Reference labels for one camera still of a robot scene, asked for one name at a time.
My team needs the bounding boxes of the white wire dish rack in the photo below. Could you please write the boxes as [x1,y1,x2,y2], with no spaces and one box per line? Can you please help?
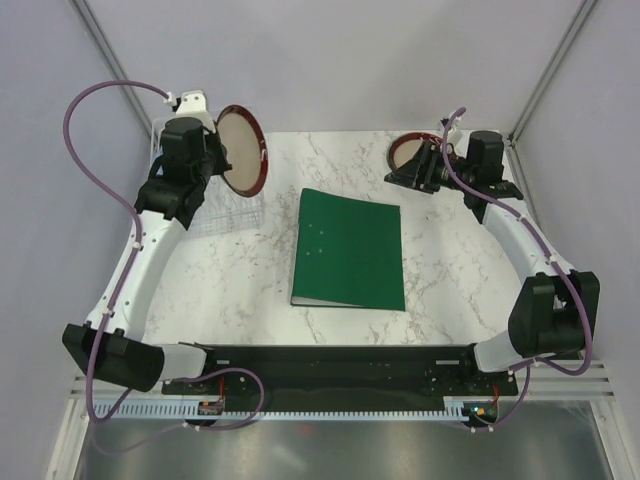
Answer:
[134,117,264,238]

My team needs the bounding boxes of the white slotted cable duct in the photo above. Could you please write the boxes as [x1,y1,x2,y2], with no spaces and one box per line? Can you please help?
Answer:
[112,397,497,422]

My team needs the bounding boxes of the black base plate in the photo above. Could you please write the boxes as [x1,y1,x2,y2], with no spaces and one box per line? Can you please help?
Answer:
[162,345,518,412]

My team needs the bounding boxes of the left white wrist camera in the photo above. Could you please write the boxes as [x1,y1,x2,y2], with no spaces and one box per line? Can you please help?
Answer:
[163,90,217,133]

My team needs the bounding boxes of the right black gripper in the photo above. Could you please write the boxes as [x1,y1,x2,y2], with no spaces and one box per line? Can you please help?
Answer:
[384,140,475,195]

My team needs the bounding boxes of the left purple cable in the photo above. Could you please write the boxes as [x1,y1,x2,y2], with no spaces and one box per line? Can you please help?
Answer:
[64,81,174,426]

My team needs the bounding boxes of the green ring binder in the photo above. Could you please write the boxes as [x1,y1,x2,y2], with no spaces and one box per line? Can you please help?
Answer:
[291,188,406,311]

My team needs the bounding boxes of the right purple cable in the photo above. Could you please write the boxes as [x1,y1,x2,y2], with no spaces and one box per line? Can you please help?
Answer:
[440,105,596,377]

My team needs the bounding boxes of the purple cable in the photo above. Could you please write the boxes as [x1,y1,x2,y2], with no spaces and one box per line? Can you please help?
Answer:
[440,105,596,377]
[64,81,174,426]

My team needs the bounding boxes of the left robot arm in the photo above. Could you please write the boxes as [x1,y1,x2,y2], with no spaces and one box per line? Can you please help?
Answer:
[62,116,231,393]

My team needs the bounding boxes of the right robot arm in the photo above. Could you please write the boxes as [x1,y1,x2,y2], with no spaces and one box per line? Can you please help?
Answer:
[384,130,600,394]

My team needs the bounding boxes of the dark red beige plate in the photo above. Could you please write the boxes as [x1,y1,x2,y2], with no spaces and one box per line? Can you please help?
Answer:
[386,132,442,171]

